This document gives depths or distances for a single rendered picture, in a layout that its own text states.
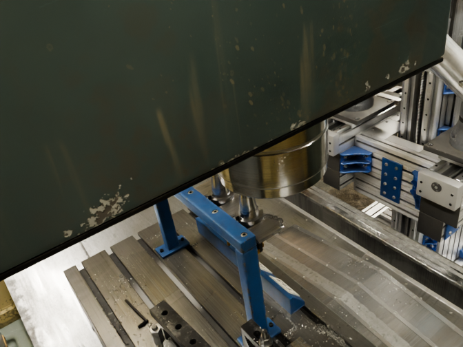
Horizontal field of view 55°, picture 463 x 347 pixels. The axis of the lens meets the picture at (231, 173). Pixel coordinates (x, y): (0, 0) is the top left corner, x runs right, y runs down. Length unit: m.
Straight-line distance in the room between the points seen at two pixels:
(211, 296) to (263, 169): 0.76
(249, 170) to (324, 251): 1.09
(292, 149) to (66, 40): 0.31
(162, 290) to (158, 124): 0.99
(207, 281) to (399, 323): 0.56
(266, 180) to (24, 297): 1.23
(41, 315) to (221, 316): 0.65
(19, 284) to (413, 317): 1.25
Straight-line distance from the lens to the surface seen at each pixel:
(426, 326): 1.44
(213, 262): 1.35
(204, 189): 1.09
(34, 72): 0.32
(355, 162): 1.81
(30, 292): 1.66
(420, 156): 1.71
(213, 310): 1.23
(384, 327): 1.38
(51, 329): 1.60
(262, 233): 0.94
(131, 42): 0.33
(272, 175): 0.55
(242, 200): 0.94
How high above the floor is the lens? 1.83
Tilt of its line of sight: 33 degrees down
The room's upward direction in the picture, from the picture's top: 9 degrees counter-clockwise
